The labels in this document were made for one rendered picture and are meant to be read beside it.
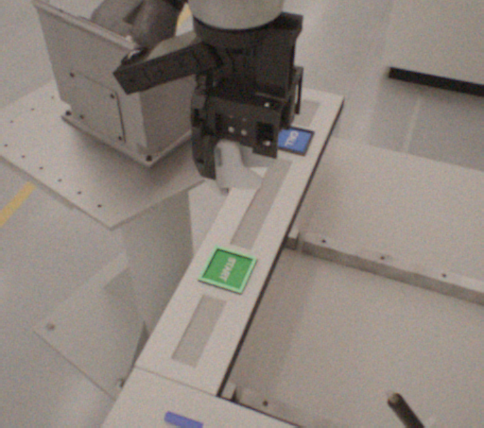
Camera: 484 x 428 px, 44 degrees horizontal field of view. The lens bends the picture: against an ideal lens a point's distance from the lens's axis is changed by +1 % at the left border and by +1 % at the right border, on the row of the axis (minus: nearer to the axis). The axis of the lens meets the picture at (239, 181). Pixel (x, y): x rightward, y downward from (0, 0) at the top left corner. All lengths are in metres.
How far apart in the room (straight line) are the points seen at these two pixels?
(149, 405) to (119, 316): 1.22
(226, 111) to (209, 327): 0.28
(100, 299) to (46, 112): 0.81
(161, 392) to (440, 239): 0.53
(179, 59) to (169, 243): 0.83
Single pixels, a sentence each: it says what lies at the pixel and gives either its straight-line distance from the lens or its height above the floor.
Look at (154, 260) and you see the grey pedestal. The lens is 1.34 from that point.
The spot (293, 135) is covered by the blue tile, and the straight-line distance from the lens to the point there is 0.90.
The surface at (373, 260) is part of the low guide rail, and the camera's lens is 0.90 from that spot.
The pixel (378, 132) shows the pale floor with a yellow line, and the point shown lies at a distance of 2.48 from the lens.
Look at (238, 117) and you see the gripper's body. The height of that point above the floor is 1.23.
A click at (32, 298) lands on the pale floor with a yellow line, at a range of 1.98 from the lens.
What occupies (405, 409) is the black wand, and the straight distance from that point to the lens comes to 0.46.
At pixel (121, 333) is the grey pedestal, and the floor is 0.01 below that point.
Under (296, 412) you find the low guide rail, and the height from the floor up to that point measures 0.85.
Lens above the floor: 1.54
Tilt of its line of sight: 44 degrees down
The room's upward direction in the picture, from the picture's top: straight up
